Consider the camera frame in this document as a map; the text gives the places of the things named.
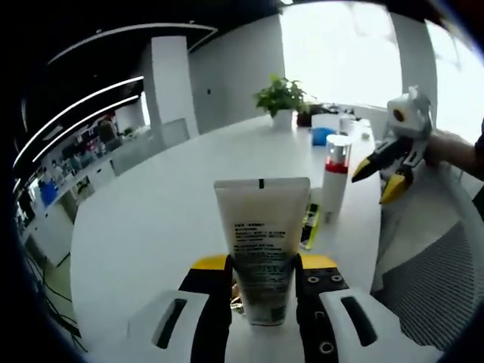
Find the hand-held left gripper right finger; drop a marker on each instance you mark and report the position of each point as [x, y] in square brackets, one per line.
[314, 314]

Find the grey desk partition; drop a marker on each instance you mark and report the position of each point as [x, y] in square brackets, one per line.
[151, 147]

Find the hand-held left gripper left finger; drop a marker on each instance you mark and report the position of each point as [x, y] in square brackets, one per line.
[211, 314]

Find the blue storage bin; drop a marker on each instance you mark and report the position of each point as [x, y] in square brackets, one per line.
[48, 193]

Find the potted green plant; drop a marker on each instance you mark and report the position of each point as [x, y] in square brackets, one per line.
[281, 98]

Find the person's right hand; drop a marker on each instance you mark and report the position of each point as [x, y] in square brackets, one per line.
[448, 147]

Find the blue round container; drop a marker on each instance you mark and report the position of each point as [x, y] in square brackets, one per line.
[324, 138]

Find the white skincare tube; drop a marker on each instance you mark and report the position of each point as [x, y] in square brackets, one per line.
[261, 227]

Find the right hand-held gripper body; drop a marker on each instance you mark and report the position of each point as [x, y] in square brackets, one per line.
[410, 113]

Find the large red collar skincare bottle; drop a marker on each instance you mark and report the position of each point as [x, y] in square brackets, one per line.
[334, 189]

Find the green black skincare sachet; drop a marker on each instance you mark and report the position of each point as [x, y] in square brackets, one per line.
[312, 227]

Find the white cup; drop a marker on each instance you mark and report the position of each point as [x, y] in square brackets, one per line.
[348, 125]

